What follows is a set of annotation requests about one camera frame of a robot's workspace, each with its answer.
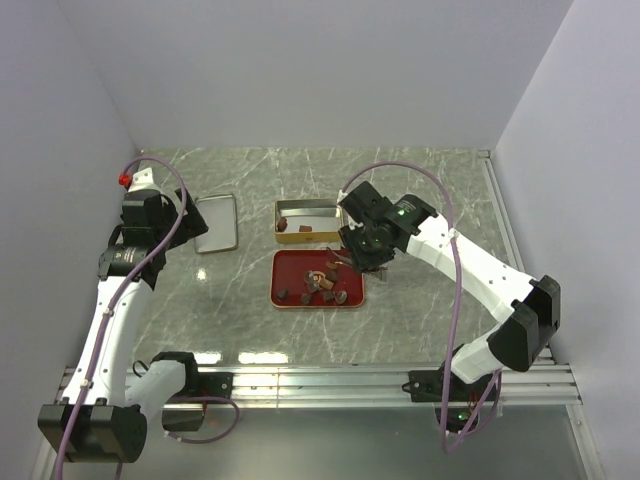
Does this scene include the red emergency knob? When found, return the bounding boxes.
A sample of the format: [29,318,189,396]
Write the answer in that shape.
[118,173,132,189]

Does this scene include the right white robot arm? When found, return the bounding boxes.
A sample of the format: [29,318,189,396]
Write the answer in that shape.
[338,182,561,399]

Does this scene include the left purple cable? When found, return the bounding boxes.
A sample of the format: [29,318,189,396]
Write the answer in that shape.
[52,155,241,480]

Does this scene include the light brown bar chocolate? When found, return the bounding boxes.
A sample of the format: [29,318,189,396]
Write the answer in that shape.
[319,278,334,290]

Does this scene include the side aluminium rail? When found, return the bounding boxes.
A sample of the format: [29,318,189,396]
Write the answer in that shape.
[477,149,556,366]

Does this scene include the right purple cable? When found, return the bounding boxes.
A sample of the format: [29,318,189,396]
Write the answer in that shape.
[340,162,504,454]

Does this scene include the gold tin box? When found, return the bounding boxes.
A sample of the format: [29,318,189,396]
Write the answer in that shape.
[274,198,343,244]

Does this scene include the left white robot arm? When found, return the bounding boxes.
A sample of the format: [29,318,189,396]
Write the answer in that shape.
[37,164,208,475]

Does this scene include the red gold-rimmed tray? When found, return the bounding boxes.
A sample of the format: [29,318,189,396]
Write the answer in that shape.
[270,250,365,309]

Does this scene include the aluminium mounting rail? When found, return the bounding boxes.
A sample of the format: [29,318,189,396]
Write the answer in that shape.
[60,360,582,417]

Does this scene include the long metal tweezers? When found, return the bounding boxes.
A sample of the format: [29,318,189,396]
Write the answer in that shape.
[325,247,387,282]

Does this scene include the silver tin lid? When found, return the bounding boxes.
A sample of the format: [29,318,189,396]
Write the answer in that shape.
[194,193,238,254]

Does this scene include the brown square chocolate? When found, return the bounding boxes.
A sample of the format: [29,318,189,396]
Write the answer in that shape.
[276,217,288,232]

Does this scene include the purple cable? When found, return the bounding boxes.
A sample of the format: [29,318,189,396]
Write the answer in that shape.
[340,162,504,454]
[52,155,241,480]

